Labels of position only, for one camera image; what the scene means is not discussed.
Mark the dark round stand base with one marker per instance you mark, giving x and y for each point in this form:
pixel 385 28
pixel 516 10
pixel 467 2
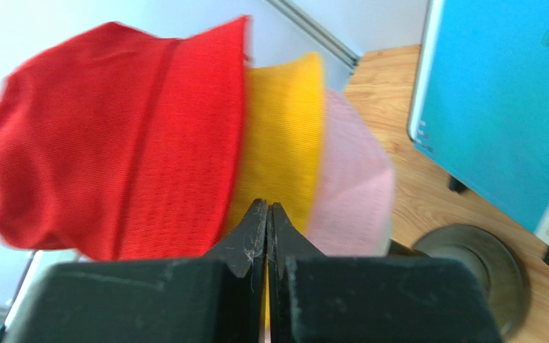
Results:
pixel 496 266

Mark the red hat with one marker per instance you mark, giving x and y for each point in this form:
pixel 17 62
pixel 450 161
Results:
pixel 123 145

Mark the yellow bucket hat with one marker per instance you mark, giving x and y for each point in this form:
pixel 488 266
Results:
pixel 282 140

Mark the pink bucket hat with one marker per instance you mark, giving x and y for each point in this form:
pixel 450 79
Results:
pixel 351 215

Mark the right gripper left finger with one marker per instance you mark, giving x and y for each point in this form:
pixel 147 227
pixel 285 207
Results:
pixel 213 298

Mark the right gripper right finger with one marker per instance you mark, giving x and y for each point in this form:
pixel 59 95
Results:
pixel 316 298

